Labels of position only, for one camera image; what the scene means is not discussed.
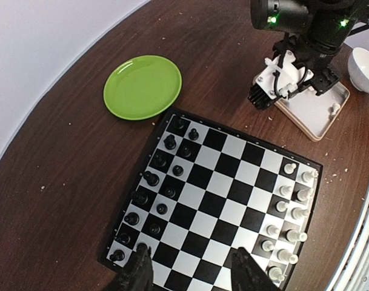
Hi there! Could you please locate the white bishop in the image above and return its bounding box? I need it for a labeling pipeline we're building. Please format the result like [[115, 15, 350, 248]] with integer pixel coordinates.
[[277, 249, 299, 264]]

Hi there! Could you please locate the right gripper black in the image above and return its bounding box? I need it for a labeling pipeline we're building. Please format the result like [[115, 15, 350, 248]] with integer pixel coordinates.
[[305, 59, 341, 96]]

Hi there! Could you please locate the white piece passed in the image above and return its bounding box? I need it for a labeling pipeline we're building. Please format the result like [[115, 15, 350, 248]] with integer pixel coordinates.
[[268, 266, 285, 282]]

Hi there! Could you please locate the black corner rook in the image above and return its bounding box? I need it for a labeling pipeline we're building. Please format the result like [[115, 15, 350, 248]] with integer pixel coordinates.
[[174, 117, 185, 130]]

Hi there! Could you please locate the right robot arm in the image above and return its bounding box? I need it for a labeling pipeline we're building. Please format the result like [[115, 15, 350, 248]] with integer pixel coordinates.
[[250, 1, 369, 95]]

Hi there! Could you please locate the white chess piece tall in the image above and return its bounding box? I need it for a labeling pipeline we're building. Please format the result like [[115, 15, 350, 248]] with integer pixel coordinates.
[[285, 229, 308, 243]]

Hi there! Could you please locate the black pawn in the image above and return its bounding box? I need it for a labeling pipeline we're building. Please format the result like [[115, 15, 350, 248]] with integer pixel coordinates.
[[188, 128, 199, 141]]

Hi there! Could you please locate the black white chessboard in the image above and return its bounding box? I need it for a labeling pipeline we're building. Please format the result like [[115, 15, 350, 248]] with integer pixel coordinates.
[[99, 109, 323, 290]]

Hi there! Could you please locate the front aluminium rail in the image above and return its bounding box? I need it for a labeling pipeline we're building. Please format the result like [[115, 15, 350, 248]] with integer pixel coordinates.
[[325, 186, 369, 290]]

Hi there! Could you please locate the white pawn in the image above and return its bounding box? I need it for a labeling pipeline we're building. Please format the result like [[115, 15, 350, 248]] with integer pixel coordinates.
[[266, 225, 281, 236], [284, 163, 297, 175], [330, 103, 341, 116], [279, 186, 293, 196], [276, 201, 289, 213]]

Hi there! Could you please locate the green plate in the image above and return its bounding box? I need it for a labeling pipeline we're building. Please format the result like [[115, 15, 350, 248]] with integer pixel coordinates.
[[103, 55, 182, 121]]

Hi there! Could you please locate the white pawn off tray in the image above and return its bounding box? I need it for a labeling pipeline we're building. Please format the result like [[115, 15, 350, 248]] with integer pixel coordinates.
[[261, 239, 274, 252]]

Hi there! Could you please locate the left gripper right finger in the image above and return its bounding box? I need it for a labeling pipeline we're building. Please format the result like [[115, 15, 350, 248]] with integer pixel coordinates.
[[231, 247, 280, 291]]

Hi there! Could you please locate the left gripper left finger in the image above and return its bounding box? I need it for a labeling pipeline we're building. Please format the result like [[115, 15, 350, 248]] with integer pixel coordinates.
[[104, 244, 153, 291]]

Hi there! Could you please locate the white bowl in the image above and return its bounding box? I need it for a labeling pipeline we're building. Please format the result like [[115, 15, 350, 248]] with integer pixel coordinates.
[[348, 47, 369, 94]]

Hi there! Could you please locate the metal wooden tray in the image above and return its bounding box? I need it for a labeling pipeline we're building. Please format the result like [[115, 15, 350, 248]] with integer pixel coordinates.
[[276, 82, 350, 142]]

